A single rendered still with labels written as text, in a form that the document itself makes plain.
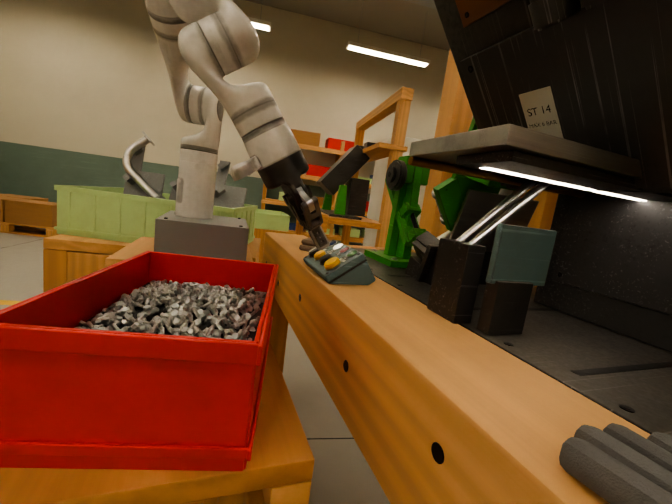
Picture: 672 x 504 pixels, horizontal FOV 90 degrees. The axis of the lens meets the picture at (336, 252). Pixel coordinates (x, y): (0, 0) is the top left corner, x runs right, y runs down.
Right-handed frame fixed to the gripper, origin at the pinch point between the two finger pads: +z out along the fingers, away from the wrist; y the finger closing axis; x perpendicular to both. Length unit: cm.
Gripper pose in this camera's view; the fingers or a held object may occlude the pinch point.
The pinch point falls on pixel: (319, 238)
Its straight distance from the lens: 57.0
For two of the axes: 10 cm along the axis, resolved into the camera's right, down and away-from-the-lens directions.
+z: 4.2, 8.4, 3.3
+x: -8.4, 5.0, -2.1
